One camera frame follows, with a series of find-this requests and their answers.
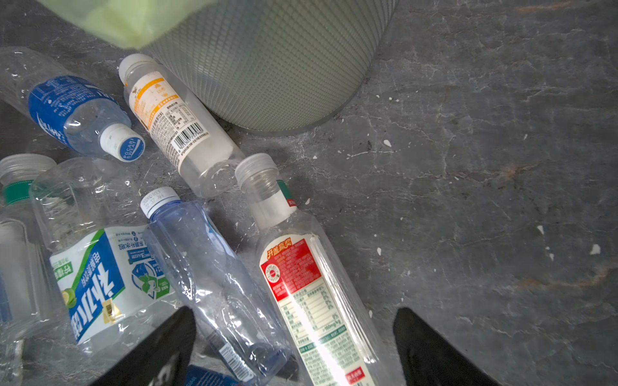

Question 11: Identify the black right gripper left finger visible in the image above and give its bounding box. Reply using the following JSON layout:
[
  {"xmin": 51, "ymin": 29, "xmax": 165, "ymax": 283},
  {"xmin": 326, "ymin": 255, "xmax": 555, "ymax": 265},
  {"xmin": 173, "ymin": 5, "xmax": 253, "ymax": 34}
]
[{"xmin": 92, "ymin": 307, "xmax": 196, "ymax": 385}]

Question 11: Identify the red label bottle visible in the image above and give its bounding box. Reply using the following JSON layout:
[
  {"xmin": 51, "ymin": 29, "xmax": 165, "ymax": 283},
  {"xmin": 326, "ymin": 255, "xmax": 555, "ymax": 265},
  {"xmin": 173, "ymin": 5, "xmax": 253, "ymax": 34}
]
[{"xmin": 235, "ymin": 153, "xmax": 394, "ymax": 385}]

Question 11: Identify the green lined trash bin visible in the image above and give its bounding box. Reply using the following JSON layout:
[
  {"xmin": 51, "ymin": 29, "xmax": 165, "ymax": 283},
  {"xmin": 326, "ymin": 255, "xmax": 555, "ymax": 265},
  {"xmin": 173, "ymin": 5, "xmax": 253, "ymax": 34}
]
[{"xmin": 45, "ymin": 1, "xmax": 396, "ymax": 134}]

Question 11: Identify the clear blue tinted bottle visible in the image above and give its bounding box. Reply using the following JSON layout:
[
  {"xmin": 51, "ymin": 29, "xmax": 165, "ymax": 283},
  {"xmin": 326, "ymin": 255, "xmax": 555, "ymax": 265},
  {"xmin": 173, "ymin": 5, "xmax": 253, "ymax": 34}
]
[{"xmin": 140, "ymin": 187, "xmax": 291, "ymax": 385}]

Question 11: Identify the green cap clear bottle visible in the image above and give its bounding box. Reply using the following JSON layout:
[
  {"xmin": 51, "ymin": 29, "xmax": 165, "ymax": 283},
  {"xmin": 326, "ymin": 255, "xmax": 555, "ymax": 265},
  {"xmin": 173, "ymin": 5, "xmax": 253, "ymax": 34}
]
[{"xmin": 1, "ymin": 154, "xmax": 65, "ymax": 385}]

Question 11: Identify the crushed blue label bottle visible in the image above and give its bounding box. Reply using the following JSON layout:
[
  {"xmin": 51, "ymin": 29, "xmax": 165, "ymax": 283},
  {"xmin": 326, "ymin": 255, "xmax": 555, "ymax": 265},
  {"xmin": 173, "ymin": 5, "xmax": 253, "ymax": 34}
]
[{"xmin": 1, "ymin": 47, "xmax": 146, "ymax": 162}]

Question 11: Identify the orange label white cap bottle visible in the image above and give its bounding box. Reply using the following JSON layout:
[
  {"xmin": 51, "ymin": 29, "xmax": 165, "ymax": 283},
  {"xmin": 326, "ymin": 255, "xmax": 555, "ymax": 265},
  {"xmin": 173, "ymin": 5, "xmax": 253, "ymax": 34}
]
[{"xmin": 118, "ymin": 53, "xmax": 245, "ymax": 199}]

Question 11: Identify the green blue label bottle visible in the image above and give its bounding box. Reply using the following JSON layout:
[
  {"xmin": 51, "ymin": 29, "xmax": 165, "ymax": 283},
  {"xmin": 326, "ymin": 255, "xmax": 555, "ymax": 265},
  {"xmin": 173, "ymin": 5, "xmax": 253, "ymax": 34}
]
[{"xmin": 29, "ymin": 157, "xmax": 180, "ymax": 355}]

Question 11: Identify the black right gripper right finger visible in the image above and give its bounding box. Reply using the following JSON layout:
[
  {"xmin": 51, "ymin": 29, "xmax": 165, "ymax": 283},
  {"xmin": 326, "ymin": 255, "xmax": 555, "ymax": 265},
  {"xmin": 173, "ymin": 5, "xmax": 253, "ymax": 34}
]
[{"xmin": 393, "ymin": 307, "xmax": 499, "ymax": 386}]

